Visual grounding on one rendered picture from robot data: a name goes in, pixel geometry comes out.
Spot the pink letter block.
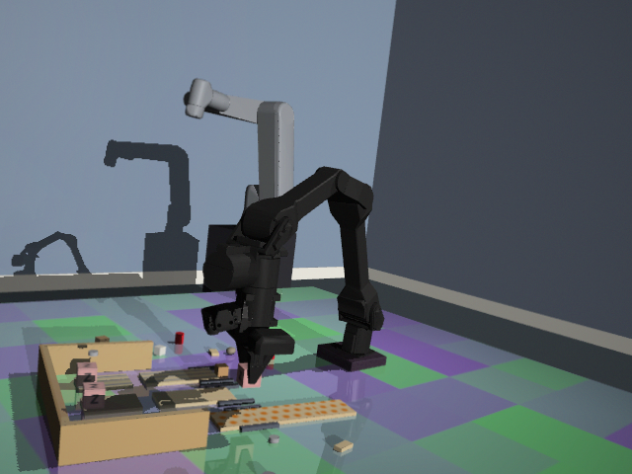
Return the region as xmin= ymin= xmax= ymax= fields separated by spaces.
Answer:
xmin=236 ymin=363 xmax=262 ymax=388

